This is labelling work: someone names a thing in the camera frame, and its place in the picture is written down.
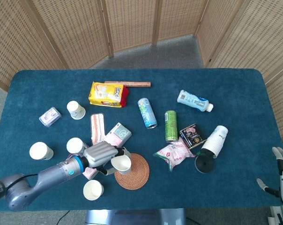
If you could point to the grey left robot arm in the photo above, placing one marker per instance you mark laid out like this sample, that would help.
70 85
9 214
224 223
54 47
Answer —
50 174

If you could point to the grey robot torso base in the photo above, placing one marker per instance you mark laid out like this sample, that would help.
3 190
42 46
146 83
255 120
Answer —
132 216

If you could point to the long pastel tissue multipack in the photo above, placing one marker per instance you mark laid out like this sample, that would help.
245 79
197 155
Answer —
118 134

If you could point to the white lidded paper cup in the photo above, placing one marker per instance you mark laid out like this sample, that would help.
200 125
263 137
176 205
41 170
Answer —
40 151

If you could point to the rattan folding screen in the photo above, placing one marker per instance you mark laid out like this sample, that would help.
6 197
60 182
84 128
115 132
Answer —
69 30

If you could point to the pink white plastic snack bag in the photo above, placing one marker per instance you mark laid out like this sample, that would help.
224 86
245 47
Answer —
175 153

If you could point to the pink striped wafer packet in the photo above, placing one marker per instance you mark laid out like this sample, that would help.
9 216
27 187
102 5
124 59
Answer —
97 126

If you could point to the green drink can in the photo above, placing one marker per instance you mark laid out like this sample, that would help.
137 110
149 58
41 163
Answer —
171 126

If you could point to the white paper cup floral print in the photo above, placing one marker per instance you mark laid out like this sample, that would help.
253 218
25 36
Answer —
75 110

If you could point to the yellow Lipo biscuit bag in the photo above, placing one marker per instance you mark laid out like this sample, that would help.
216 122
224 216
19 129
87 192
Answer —
106 95

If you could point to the round woven rattan coaster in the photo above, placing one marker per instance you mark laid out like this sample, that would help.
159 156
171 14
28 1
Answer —
138 177

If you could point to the plain white paper cup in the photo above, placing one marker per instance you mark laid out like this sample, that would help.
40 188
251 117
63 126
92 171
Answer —
121 164

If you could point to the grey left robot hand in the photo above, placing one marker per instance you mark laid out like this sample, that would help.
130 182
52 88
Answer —
101 153

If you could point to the tall white lidded snack cup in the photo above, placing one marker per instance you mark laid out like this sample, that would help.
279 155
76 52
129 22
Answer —
74 145

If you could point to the white paper cup blue print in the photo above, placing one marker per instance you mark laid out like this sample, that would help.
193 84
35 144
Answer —
92 190

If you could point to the clear box with purple pack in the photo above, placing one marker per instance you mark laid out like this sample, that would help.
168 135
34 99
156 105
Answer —
50 116

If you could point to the light blue bottle white cap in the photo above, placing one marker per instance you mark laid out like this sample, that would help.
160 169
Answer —
193 100

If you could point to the black luncheon meat tin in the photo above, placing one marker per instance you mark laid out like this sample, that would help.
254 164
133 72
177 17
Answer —
192 136

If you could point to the light blue drink can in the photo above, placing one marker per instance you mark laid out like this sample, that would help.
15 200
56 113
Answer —
146 112

